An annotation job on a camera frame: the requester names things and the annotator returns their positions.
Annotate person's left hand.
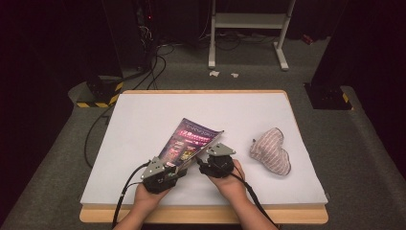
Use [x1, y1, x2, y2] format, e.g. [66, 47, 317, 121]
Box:
[133, 181, 171, 214]

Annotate left hand-held gripper cable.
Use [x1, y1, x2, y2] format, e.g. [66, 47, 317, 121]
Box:
[111, 160, 151, 228]

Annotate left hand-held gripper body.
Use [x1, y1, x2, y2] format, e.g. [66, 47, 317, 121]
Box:
[140, 155, 180, 195]

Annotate dark equipment rack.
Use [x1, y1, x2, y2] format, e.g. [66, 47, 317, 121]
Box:
[135, 0, 159, 71]

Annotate white metal stand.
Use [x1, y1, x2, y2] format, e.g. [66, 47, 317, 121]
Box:
[208, 0, 296, 72]

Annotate person's right hand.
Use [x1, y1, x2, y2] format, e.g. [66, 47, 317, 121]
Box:
[207, 158, 248, 202]

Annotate wooden table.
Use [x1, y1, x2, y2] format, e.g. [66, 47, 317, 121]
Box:
[79, 89, 329, 225]

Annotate red magazine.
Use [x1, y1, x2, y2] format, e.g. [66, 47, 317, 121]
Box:
[157, 117, 225, 175]

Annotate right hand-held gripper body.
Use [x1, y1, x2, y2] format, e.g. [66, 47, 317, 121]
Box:
[198, 142, 237, 179]

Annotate black floor cable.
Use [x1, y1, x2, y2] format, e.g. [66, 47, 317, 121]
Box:
[83, 106, 113, 170]
[132, 44, 175, 91]

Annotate white table mat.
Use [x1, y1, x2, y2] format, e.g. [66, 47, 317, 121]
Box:
[79, 92, 329, 207]

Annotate right hand-held gripper cable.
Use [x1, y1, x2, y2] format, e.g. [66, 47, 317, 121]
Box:
[233, 172, 277, 228]

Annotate striped pink fabric pouch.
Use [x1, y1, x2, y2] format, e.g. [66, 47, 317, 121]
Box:
[248, 126, 292, 176]

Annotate black stand base striped tape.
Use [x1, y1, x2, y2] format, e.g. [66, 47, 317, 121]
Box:
[76, 75, 124, 109]
[304, 81, 354, 111]

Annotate hand-held gripper cable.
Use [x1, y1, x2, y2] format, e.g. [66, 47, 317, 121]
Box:
[111, 160, 151, 228]
[233, 172, 277, 228]

